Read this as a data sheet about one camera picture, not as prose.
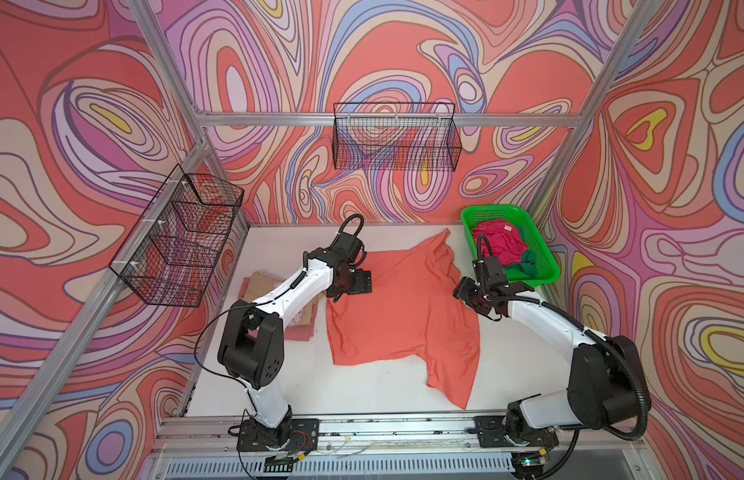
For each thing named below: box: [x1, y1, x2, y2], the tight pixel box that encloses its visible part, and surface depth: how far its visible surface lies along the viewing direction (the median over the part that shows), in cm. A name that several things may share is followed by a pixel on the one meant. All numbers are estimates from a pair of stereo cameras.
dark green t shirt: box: [503, 248, 539, 277], surface depth 106 cm
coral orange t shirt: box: [326, 228, 482, 409], surface depth 93 cm
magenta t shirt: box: [472, 219, 528, 266], surface depth 108 cm
